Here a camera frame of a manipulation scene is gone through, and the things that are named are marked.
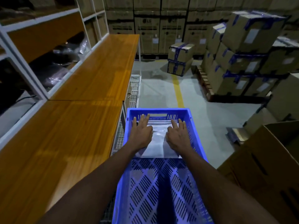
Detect blue-taped cardboard box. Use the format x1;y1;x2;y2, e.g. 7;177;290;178
168;42;195;63
167;58;194;77

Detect stack of blue-taped cardboard boxes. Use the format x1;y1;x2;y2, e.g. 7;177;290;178
200;10;299;97

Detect black device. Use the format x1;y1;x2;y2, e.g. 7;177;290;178
0;59;26;115

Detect blue perforated plastic crate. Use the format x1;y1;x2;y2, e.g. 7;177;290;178
112;108;214;224

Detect person's left forearm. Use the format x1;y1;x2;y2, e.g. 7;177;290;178
37;145;147;224

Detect person's right forearm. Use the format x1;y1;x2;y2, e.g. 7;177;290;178
179;148;280;224

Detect black cable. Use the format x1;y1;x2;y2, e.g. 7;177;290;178
14;94;38;103

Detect large open cardboard box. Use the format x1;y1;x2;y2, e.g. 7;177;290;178
217;120;299;224

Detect dark plastic-wrapped goods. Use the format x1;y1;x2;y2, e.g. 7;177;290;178
30;32;91;92

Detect stack of white plastic bags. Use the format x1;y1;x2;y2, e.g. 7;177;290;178
135;119;183;159

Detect person's right hand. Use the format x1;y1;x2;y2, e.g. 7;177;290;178
166;119;193;157

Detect flat cardboard piece with tape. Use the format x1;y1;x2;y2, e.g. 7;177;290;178
225;127;249;145

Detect white metal shelf frame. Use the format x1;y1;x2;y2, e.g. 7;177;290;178
0;0;110;151

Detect low plain cardboard box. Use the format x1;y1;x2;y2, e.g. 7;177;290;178
243;107;279;136

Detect person's left hand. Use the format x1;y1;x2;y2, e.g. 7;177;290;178
127;114;154;152

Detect row of large printed cartons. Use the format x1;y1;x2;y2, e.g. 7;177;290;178
104;0;299;57

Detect white wire rack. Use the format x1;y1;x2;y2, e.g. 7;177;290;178
100;75;142;224

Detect wooden pallet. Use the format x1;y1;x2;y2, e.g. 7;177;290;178
195;65;272;104

